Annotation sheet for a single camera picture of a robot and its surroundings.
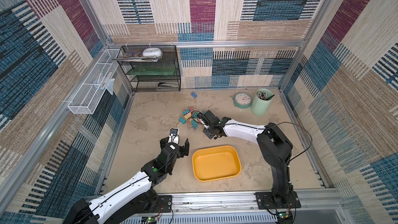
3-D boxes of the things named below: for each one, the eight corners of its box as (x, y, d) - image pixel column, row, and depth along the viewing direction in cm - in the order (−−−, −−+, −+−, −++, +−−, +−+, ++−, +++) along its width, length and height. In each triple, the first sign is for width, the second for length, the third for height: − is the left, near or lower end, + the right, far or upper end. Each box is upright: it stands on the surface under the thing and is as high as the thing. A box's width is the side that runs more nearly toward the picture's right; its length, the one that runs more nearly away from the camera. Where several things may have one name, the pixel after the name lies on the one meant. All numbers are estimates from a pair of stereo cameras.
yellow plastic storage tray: (191, 183, 81) (191, 180, 76) (193, 150, 93) (192, 146, 88) (240, 183, 81) (243, 180, 76) (235, 150, 93) (237, 145, 87)
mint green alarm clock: (234, 108, 111) (235, 105, 109) (232, 95, 119) (232, 92, 117) (252, 108, 111) (253, 105, 109) (248, 95, 119) (249, 92, 117)
